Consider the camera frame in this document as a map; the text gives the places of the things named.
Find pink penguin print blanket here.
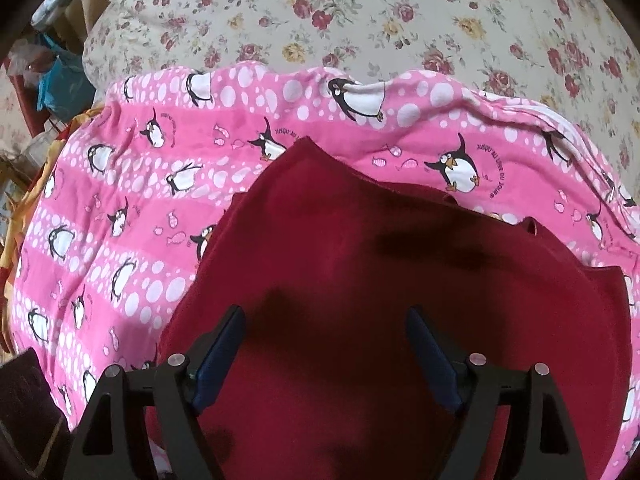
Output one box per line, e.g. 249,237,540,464
10,62,640,480

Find dark cloth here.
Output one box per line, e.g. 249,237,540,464
0,347,73,480

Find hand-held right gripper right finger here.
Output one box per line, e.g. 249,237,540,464
406,305,588,480

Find blue plastic bag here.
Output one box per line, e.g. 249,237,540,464
37,35,96,121

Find silver metal object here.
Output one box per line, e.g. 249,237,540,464
31,0,76,28

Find floral bed sheet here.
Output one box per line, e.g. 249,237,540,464
82,0,640,186

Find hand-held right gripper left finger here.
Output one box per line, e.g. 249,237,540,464
62,304,247,480

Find red small garment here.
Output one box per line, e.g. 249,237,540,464
145,137,633,480

